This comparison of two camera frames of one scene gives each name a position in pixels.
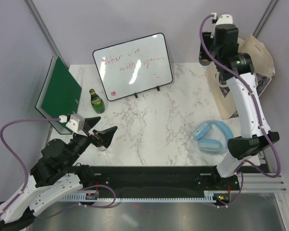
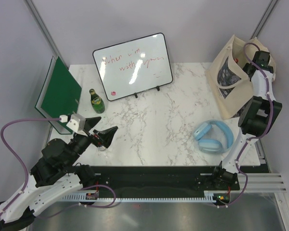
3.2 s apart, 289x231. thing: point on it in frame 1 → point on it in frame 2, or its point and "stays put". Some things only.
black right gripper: x=208 y=38 → x=245 y=67
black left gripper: x=106 y=136 stays put
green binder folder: x=60 y=95 stays put
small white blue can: x=101 y=148 stays put
